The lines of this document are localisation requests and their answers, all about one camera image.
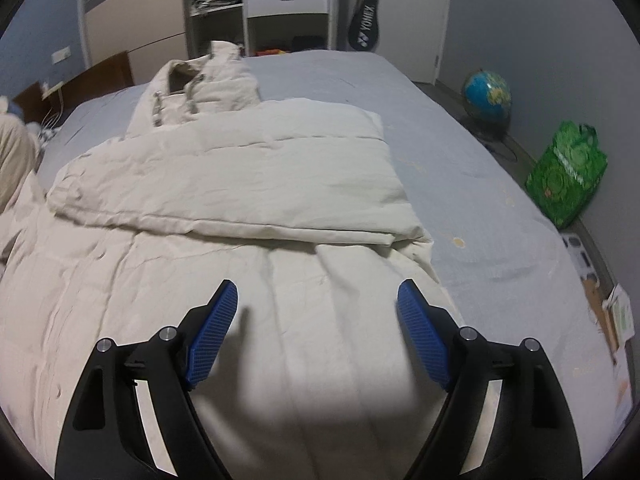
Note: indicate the brown wooden headboard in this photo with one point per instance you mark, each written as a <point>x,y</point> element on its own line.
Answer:
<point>100,77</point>

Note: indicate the black racket bag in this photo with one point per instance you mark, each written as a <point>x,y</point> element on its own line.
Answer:
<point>362,27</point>

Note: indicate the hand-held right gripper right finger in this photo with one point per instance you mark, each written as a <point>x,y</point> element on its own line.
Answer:
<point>422,330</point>

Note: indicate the green shopping bag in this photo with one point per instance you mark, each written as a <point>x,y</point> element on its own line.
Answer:
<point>567,175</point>

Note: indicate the light blue bed sheet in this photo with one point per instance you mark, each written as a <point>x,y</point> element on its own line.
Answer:
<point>450,135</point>

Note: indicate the sliding wardrobe door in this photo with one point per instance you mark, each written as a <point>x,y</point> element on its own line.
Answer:
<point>135,10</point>

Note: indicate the pile of yellow packets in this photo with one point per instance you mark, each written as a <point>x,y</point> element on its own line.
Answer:
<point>270,52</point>

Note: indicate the white open shelf unit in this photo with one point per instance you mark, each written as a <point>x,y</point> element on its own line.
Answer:
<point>220,25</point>

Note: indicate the white printed box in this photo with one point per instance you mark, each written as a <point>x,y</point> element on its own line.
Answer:
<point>580,255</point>

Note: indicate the white shorts with tan waistband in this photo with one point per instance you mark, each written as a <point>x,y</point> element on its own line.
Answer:
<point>250,185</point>

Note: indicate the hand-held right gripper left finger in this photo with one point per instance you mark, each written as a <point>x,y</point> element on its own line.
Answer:
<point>215,330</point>

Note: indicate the white door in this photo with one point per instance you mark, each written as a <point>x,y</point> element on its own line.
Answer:
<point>415,20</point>

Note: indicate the beige cloth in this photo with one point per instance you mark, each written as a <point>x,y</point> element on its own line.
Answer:
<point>15,160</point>

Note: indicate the white paper packet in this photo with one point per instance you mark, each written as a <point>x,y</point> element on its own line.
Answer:
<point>620,310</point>

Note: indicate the blue globe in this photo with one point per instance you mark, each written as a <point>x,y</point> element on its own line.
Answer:
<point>486,91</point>

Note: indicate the brown cardboard box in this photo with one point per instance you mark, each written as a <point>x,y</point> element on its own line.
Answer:
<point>602,315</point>

